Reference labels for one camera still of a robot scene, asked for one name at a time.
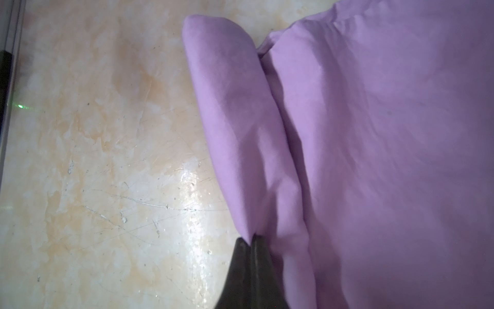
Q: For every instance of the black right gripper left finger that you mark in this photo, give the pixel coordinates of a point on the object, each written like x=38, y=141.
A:
x=236, y=291

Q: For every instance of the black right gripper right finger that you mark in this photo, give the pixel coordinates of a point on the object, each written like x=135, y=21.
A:
x=265, y=290

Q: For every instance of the purple long pants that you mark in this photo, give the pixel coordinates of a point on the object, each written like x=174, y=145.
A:
x=359, y=143

